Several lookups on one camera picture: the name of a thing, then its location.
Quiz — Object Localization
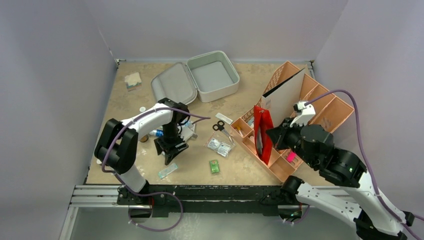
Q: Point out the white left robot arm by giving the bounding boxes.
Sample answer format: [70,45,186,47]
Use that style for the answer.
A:
[93,99,282,205]

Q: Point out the white blue mask packet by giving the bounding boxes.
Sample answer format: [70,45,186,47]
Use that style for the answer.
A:
[180,120,198,142]

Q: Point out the small teal plaster strip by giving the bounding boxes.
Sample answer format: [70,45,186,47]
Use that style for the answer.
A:
[158,163,178,179]

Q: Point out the red fabric pouch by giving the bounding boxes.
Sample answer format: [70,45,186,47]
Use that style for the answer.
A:
[253,105,274,165]

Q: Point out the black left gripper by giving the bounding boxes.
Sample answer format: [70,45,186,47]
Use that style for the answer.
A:
[154,122,188,166]

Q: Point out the clear bag of sachets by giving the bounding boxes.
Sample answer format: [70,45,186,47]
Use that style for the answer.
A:
[204,131,236,158]

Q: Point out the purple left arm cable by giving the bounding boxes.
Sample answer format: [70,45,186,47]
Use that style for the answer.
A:
[100,106,212,233]

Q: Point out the white plaster packet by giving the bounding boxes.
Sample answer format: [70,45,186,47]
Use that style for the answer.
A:
[215,112,234,125]

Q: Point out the yellow white marker pen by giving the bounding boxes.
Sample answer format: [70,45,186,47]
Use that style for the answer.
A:
[236,126,244,136]

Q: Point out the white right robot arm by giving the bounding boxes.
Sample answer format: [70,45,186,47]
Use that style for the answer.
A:
[277,124,415,240]

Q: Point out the white bottle blue label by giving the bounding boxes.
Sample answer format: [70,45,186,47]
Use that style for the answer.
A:
[149,129,164,137]

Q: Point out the grey open medicine case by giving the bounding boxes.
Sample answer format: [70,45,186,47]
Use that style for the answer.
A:
[150,50,240,105]

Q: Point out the brown bottle orange cap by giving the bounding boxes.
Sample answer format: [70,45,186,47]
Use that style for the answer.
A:
[139,135,149,143]

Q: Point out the pink sticky note block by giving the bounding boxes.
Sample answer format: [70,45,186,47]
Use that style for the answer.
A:
[286,151,297,163]

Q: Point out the white sponge pad stack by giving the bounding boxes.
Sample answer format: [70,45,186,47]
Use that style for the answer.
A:
[124,72,142,92]

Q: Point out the black handled scissors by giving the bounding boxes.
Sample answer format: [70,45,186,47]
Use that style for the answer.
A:
[212,120,234,143]

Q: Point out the small green box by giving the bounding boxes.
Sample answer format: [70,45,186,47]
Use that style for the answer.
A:
[209,159,221,174]

